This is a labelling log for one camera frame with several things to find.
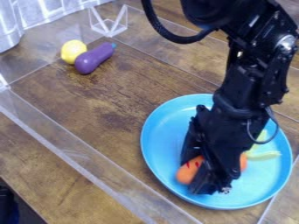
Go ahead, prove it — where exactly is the orange toy carrot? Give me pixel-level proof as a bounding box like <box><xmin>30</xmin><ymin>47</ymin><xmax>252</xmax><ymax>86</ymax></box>
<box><xmin>175</xmin><ymin>150</ymin><xmax>283</xmax><ymax>186</ymax></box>

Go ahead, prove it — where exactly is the yellow toy lemon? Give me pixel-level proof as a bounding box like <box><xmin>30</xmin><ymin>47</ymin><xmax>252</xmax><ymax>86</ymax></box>
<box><xmin>60</xmin><ymin>39</ymin><xmax>88</xmax><ymax>65</ymax></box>

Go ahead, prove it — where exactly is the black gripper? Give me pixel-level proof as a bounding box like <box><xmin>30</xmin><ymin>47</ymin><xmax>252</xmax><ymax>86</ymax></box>
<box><xmin>180</xmin><ymin>93</ymin><xmax>271</xmax><ymax>195</ymax></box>

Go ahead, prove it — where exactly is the clear acrylic enclosure wall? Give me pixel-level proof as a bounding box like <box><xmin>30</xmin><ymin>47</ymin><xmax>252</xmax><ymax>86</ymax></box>
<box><xmin>0</xmin><ymin>0</ymin><xmax>299</xmax><ymax>224</ymax></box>

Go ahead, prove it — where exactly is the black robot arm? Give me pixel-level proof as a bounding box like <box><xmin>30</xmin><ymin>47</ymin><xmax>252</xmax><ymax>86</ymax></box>
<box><xmin>182</xmin><ymin>0</ymin><xmax>299</xmax><ymax>194</ymax></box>

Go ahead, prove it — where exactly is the blue plastic plate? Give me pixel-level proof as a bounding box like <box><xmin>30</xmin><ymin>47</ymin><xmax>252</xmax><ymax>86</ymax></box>
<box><xmin>140</xmin><ymin>94</ymin><xmax>294</xmax><ymax>210</ymax></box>

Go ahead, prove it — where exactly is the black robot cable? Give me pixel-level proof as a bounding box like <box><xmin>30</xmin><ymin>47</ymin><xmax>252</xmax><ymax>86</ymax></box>
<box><xmin>140</xmin><ymin>0</ymin><xmax>220</xmax><ymax>46</ymax></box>

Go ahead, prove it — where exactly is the purple toy eggplant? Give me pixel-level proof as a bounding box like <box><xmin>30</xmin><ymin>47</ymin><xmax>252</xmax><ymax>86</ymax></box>
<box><xmin>75</xmin><ymin>42</ymin><xmax>116</xmax><ymax>74</ymax></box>

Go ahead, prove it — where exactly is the white grey curtain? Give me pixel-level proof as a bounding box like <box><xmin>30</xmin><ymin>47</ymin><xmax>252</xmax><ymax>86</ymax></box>
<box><xmin>0</xmin><ymin>0</ymin><xmax>114</xmax><ymax>53</ymax></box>

